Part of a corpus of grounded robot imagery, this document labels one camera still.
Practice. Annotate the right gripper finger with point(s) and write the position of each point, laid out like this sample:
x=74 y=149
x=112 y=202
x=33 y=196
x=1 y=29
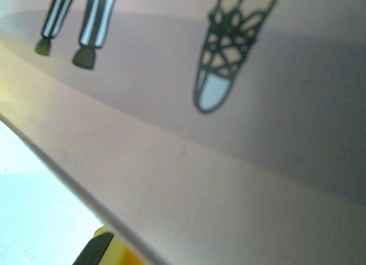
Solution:
x=105 y=250

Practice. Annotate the pink wedding-print tin box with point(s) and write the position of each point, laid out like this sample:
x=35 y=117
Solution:
x=200 y=162

